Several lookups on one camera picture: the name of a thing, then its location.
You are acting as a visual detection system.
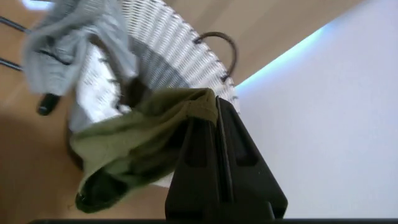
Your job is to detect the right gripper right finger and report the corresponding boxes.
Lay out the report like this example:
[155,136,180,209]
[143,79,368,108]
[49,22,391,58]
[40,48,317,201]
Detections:
[216,96,289,219]

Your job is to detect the black clothes rack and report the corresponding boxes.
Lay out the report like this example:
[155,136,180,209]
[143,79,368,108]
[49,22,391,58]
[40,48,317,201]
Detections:
[0,15,62,116]

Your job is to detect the green long-sleeved shirt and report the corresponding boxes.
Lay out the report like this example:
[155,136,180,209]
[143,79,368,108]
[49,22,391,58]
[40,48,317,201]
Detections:
[70,87,219,214]

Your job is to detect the pale grey garment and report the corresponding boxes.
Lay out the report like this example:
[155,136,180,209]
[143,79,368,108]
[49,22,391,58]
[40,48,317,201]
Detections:
[21,0,139,97]

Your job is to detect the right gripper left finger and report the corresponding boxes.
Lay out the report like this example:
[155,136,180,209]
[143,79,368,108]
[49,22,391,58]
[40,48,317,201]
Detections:
[164,117,229,219]

